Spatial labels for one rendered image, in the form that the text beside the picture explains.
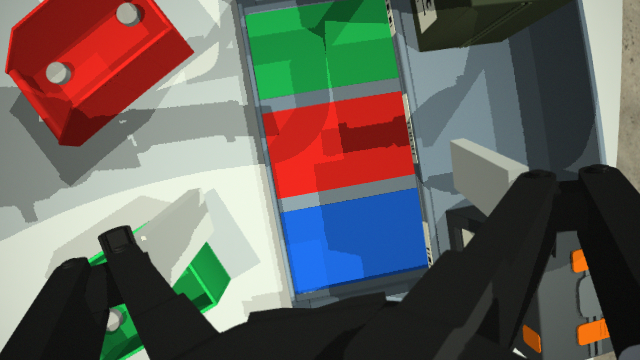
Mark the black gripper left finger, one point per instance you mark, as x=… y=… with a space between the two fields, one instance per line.
x=68 y=318

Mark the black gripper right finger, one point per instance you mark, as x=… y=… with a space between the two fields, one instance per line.
x=496 y=276

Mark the red bin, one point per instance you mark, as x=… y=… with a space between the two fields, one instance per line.
x=87 y=36

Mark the green bin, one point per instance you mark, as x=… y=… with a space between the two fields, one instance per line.
x=204 y=284

